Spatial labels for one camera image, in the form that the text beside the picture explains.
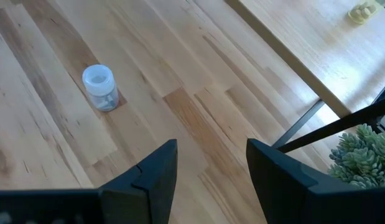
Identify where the green succulent in grey pot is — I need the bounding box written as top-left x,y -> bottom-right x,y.
327,123 -> 385,190

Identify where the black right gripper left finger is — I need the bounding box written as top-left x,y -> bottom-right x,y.
100,139 -> 179,224

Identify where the wooden shelf black frame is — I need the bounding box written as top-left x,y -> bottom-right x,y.
225,0 -> 385,154

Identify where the clear pill bottle white cap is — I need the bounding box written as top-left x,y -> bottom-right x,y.
81,63 -> 120,113

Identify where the yellow-green pill vial white cap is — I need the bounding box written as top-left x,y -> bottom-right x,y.
347,1 -> 378,26

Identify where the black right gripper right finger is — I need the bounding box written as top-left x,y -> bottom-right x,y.
246,138 -> 319,224

